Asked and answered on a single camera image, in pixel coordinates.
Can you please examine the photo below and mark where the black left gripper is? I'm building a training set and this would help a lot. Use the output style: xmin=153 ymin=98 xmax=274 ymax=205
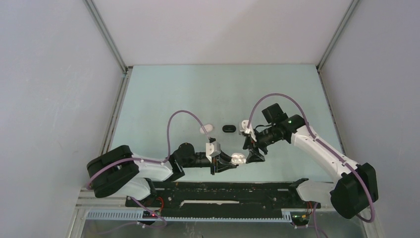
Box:
xmin=181 ymin=149 xmax=236 ymax=175

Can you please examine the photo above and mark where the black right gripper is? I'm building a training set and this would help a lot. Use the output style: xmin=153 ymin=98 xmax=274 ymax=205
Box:
xmin=243 ymin=125 xmax=280 ymax=164

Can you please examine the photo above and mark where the black oval charging case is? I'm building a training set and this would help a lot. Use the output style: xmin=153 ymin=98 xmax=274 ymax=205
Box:
xmin=222 ymin=124 xmax=237 ymax=133

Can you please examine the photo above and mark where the white oval charging case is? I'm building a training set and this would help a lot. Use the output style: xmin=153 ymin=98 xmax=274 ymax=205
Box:
xmin=200 ymin=124 xmax=214 ymax=134

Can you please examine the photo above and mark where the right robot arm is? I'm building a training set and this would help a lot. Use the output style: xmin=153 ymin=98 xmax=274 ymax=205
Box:
xmin=239 ymin=104 xmax=379 ymax=219

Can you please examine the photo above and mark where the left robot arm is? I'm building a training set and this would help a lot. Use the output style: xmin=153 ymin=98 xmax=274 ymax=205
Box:
xmin=86 ymin=142 xmax=247 ymax=207

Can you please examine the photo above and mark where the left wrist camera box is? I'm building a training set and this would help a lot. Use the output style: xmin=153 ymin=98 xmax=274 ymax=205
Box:
xmin=205 ymin=137 xmax=221 ymax=163

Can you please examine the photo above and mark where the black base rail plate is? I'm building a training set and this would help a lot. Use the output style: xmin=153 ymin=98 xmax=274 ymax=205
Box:
xmin=140 ymin=181 xmax=315 ymax=215

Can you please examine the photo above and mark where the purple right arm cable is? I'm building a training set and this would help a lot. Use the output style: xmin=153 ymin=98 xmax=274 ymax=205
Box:
xmin=247 ymin=93 xmax=376 ymax=238

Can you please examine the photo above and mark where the white cable duct strip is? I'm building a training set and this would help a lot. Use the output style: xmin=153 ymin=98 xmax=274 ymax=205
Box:
xmin=85 ymin=209 xmax=292 ymax=223

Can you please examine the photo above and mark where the aluminium frame rail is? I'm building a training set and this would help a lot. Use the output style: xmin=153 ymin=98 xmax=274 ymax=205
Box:
xmin=73 ymin=187 xmax=329 ymax=218

